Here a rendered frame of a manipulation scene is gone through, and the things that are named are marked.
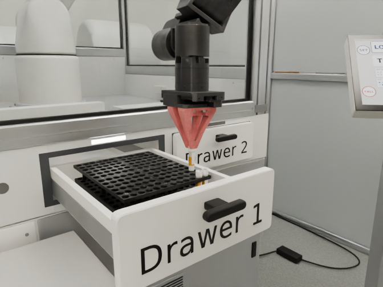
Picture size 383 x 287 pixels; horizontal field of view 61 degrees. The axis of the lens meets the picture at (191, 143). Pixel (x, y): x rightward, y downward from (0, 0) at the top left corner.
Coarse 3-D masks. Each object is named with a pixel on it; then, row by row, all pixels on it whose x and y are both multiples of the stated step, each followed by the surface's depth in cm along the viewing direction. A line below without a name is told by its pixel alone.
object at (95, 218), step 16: (96, 160) 72; (176, 160) 72; (64, 176) 61; (80, 176) 71; (224, 176) 61; (64, 192) 59; (80, 192) 53; (80, 208) 53; (96, 208) 48; (96, 224) 48; (96, 240) 49; (112, 256) 45
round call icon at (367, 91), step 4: (364, 88) 103; (368, 88) 103; (372, 88) 102; (364, 92) 102; (368, 92) 102; (372, 92) 102; (376, 92) 102; (364, 96) 102; (368, 96) 101; (372, 96) 101; (376, 96) 101
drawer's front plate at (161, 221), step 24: (264, 168) 55; (192, 192) 44; (216, 192) 47; (240, 192) 50; (264, 192) 54; (120, 216) 38; (144, 216) 40; (168, 216) 42; (192, 216) 45; (264, 216) 56; (120, 240) 38; (144, 240) 40; (168, 240) 43; (216, 240) 49; (240, 240) 52; (120, 264) 39; (168, 264) 44
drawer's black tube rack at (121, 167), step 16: (112, 160) 69; (128, 160) 69; (144, 160) 69; (160, 160) 69; (96, 176) 59; (112, 176) 59; (128, 176) 59; (144, 176) 59; (160, 176) 59; (176, 176) 59; (192, 176) 59; (96, 192) 60; (112, 192) 52; (128, 192) 52; (112, 208) 53
